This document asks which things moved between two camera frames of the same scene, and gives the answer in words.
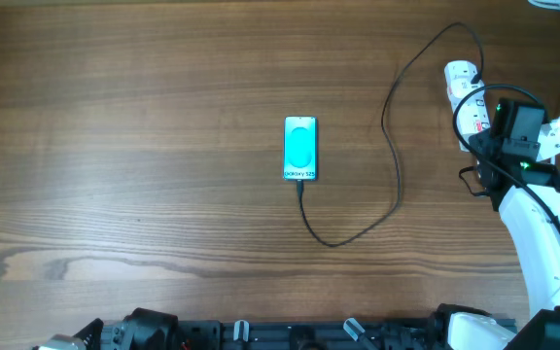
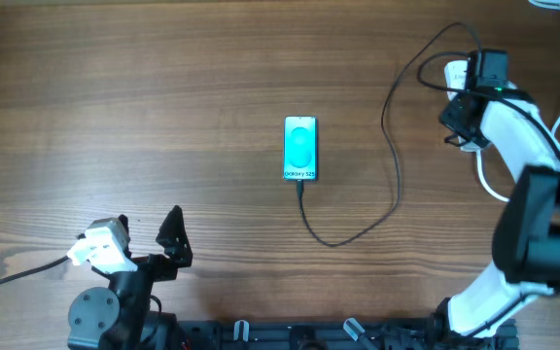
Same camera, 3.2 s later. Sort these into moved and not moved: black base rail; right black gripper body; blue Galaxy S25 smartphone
Moved: right black gripper body
Not moved: blue Galaxy S25 smartphone; black base rail
